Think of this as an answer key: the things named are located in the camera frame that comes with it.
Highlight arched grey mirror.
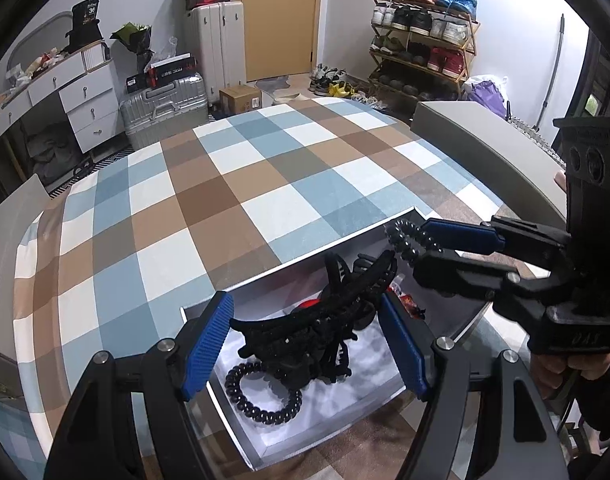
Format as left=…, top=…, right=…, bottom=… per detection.
left=0, top=10, right=72, bottom=86

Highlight metal wire shelf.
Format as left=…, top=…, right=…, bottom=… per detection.
left=507, top=115, right=566, bottom=161

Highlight striped floor mat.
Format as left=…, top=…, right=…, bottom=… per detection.
left=45, top=145, right=133, bottom=196

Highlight wooden shoe rack with shoes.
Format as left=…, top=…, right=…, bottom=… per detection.
left=367, top=0, right=478, bottom=101

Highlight checked blanket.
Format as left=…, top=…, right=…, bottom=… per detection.
left=12, top=97, right=506, bottom=480

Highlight black and red box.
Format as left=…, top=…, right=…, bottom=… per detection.
left=148, top=54, right=198, bottom=86

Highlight grey bed side board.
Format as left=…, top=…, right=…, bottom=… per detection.
left=0, top=174, right=53, bottom=356
left=414, top=100, right=570, bottom=231

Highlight black framed window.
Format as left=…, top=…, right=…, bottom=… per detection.
left=567, top=30, right=610, bottom=121

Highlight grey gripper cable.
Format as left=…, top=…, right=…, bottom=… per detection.
left=554, top=375, right=582, bottom=438

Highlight white suitcase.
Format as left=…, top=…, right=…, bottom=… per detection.
left=219, top=1, right=247, bottom=91
left=185, top=2, right=222, bottom=106

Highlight scattered floor shoes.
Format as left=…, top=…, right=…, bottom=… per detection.
left=309, top=62, right=386, bottom=111

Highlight dark cloth pile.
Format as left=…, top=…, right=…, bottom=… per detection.
left=25, top=122, right=92, bottom=187

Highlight bouquet in black wrap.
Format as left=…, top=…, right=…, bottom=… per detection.
left=110, top=22, right=156, bottom=73

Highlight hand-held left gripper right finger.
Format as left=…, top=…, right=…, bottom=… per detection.
left=379, top=291, right=570, bottom=480

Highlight black spiral hair tie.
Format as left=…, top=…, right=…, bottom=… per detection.
left=224, top=361, right=304, bottom=425

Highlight silver ribbed suitcase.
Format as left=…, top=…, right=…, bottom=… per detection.
left=119, top=72, right=209, bottom=151

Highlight large black claw clip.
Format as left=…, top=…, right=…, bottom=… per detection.
left=321, top=252, right=386, bottom=331

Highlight black printed gift box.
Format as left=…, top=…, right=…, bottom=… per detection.
left=65, top=0, right=106, bottom=53

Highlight pile of cosmetic items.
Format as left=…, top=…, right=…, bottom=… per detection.
left=0, top=47, right=71, bottom=121

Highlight light floor mat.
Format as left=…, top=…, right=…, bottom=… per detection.
left=255, top=76, right=313, bottom=103

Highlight grey long pole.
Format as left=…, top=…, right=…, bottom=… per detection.
left=535, top=14, right=566, bottom=131

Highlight black banana hair clip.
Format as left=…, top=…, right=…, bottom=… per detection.
left=229, top=249, right=401, bottom=346

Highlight white ribbed box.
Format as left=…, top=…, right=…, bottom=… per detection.
left=80, top=42, right=110, bottom=73

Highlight wooden door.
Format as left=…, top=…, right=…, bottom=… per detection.
left=237, top=0, right=320, bottom=83

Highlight white dresser with drawers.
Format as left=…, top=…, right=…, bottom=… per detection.
left=0, top=50, right=121, bottom=156

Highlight red printed accessory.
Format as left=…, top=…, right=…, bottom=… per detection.
left=387, top=282, right=427, bottom=320

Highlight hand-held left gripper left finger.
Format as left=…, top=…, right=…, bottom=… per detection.
left=45, top=291, right=236, bottom=480

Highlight black claw hair clip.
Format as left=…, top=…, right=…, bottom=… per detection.
left=305, top=310, right=360, bottom=387

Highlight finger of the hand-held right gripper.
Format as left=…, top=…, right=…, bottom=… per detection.
left=422, top=215, right=572, bottom=273
left=412, top=250, right=576, bottom=321

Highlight purple plastic bag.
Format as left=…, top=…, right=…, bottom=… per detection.
left=465, top=75, right=510, bottom=121

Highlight brown cardboard parcel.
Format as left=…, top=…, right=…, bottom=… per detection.
left=219, top=84, right=263, bottom=113

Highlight person's right hand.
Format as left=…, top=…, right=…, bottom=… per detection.
left=530, top=351, right=610, bottom=403

